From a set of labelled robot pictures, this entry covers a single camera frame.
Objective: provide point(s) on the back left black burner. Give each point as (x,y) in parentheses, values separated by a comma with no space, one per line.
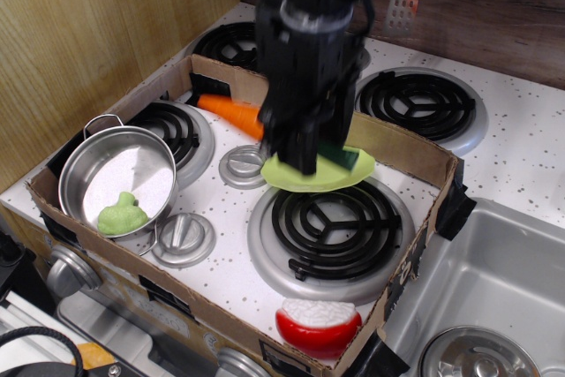
(232,44)

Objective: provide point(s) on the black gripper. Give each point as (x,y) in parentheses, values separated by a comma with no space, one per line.
(311,91)

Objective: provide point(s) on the silver centre stove knob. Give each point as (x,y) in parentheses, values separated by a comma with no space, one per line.
(241,167)

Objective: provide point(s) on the silver sink drain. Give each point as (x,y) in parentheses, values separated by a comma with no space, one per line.
(474,351)

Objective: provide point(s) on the silver oven knob right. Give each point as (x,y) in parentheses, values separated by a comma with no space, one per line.
(232,363)

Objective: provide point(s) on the orange toy carrot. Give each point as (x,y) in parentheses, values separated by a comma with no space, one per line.
(245,118)

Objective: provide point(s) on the silver stove knob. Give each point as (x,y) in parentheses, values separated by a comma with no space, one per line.
(185,240)
(241,167)

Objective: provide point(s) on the black burner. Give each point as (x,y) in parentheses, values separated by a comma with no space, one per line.
(330,246)
(433,104)
(187,134)
(232,44)

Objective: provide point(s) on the light green toy plate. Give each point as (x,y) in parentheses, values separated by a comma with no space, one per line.
(335,169)

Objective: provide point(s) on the red bowl of rice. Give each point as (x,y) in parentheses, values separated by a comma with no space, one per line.
(320,329)

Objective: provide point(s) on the green toy vegetable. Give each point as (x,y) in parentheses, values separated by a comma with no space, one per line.
(123,217)

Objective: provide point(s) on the front right black burner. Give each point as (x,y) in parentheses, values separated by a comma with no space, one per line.
(330,246)

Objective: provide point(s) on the front left black burner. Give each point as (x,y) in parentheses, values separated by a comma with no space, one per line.
(187,134)

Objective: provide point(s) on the silver metal pot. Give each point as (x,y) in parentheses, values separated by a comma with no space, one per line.
(122,167)

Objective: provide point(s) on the silver oven knob left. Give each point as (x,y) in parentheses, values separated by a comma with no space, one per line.
(69,273)

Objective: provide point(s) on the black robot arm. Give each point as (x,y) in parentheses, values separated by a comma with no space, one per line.
(319,16)

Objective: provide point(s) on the back right black burner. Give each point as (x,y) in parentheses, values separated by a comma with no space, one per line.
(433,104)

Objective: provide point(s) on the silver front stove knob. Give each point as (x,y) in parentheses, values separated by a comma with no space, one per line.
(185,240)

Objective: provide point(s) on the hanging metal spatula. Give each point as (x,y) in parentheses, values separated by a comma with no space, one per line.
(400,18)

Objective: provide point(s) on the silver oven knob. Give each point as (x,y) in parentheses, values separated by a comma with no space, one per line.
(232,363)
(69,273)

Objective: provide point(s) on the stainless steel sink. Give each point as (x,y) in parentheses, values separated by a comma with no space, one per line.
(503,271)

